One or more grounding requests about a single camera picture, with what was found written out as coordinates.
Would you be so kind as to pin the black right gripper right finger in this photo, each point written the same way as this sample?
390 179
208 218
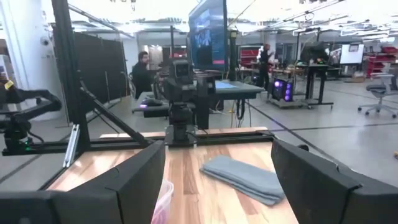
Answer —
326 199

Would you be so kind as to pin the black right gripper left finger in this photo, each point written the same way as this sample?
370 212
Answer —
93 202

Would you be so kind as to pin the purple toy onion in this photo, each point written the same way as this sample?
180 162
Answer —
162 213

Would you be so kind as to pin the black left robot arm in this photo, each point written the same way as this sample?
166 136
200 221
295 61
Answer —
181 124

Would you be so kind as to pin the black background robot arm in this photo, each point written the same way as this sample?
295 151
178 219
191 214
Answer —
21 105

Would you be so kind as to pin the clear plastic tupperware container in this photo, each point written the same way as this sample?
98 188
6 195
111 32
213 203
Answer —
168 189

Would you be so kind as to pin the person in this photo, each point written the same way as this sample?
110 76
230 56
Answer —
264 65
142 77

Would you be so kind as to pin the grey background desk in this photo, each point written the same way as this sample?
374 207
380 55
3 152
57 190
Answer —
239 90

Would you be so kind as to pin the large blue display screen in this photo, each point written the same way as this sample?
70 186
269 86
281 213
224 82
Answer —
206 34

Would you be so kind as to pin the grey folded cloth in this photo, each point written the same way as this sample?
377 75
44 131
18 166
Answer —
245 179

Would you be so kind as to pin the black room partition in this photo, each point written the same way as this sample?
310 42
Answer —
99 68

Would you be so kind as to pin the computer tower purple lights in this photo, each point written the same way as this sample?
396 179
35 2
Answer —
283 90

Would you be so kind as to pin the grey office chair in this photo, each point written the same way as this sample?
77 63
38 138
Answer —
381 93

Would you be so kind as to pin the black standing desk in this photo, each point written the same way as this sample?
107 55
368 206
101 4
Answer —
315 68

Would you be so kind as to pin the red storage shelves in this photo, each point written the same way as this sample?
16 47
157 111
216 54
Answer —
382 60

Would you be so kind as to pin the silver aluminium bracket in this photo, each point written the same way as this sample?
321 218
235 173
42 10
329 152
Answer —
71 146

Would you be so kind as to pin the black aluminium rig frame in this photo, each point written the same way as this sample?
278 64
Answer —
70 93

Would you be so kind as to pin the white wall screen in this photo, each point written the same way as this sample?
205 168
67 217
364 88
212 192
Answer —
352 53

